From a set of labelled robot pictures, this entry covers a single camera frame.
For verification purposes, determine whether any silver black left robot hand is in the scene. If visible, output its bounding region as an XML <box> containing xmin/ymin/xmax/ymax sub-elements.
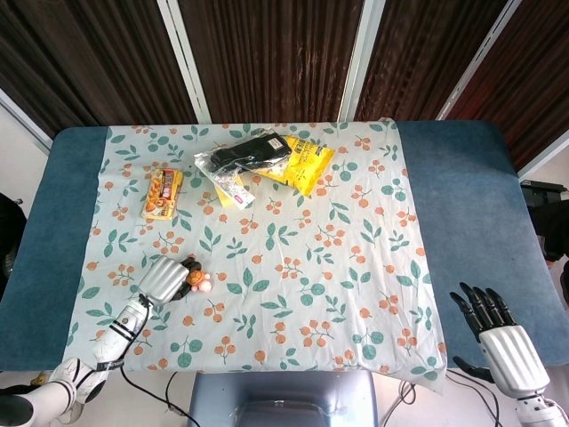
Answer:
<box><xmin>137</xmin><ymin>255</ymin><xmax>201</xmax><ymax>306</ymax></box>

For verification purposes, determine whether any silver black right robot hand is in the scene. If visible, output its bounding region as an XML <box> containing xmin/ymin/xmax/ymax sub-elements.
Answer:
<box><xmin>449</xmin><ymin>282</ymin><xmax>551</xmax><ymax>399</ymax></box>

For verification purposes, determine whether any small plush toy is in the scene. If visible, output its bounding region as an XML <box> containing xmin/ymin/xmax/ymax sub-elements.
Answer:
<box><xmin>185</xmin><ymin>270</ymin><xmax>213</xmax><ymax>294</ymax></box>

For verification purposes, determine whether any white floral fruit-print tablecloth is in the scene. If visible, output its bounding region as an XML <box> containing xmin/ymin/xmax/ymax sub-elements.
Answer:
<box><xmin>61</xmin><ymin>117</ymin><xmax>448</xmax><ymax>395</ymax></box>

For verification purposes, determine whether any orange yellow snack box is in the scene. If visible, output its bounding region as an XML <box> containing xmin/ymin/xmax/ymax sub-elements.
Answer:
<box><xmin>140</xmin><ymin>167</ymin><xmax>185</xmax><ymax>222</ymax></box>

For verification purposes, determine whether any clear package with white label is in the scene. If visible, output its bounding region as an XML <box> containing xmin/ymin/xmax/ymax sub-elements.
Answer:
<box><xmin>194</xmin><ymin>149</ymin><xmax>257</xmax><ymax>210</ymax></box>

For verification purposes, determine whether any black equipment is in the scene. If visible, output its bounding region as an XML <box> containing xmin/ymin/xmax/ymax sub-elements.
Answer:
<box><xmin>519</xmin><ymin>180</ymin><xmax>569</xmax><ymax>308</ymax></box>
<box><xmin>0</xmin><ymin>193</ymin><xmax>28</xmax><ymax>277</ymax></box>

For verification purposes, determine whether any black item in clear bag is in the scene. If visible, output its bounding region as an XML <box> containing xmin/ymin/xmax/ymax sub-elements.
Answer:
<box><xmin>208</xmin><ymin>132</ymin><xmax>293</xmax><ymax>174</ymax></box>

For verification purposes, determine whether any grey robot torso base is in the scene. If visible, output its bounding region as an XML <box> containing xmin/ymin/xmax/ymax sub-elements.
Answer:
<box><xmin>188</xmin><ymin>369</ymin><xmax>379</xmax><ymax>427</ymax></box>

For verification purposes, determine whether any yellow snack bag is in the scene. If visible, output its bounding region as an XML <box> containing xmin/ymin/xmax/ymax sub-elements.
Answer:
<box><xmin>255</xmin><ymin>134</ymin><xmax>336</xmax><ymax>198</ymax></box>

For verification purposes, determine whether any dark brown pleated curtain panel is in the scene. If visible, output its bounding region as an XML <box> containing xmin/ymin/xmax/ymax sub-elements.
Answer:
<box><xmin>446</xmin><ymin>0</ymin><xmax>569</xmax><ymax>173</ymax></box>
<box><xmin>0</xmin><ymin>0</ymin><xmax>199</xmax><ymax>139</ymax></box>
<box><xmin>354</xmin><ymin>0</ymin><xmax>510</xmax><ymax>122</ymax></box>
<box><xmin>177</xmin><ymin>0</ymin><xmax>366</xmax><ymax>125</ymax></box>

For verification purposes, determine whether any black floor cable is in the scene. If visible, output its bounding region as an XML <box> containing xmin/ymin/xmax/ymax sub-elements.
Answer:
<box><xmin>445</xmin><ymin>369</ymin><xmax>503</xmax><ymax>427</ymax></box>
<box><xmin>118</xmin><ymin>365</ymin><xmax>204</xmax><ymax>427</ymax></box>

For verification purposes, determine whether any thin grey floor cable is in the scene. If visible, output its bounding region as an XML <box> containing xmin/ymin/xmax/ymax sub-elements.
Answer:
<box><xmin>381</xmin><ymin>377</ymin><xmax>418</xmax><ymax>427</ymax></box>

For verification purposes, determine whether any white partition frame post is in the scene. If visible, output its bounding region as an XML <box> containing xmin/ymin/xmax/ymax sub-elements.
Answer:
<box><xmin>337</xmin><ymin>0</ymin><xmax>379</xmax><ymax>124</ymax></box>
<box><xmin>0</xmin><ymin>88</ymin><xmax>53</xmax><ymax>155</ymax></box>
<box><xmin>156</xmin><ymin>0</ymin><xmax>212</xmax><ymax>125</ymax></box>
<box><xmin>517</xmin><ymin>128</ymin><xmax>569</xmax><ymax>179</ymax></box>
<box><xmin>435</xmin><ymin>0</ymin><xmax>522</xmax><ymax>122</ymax></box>

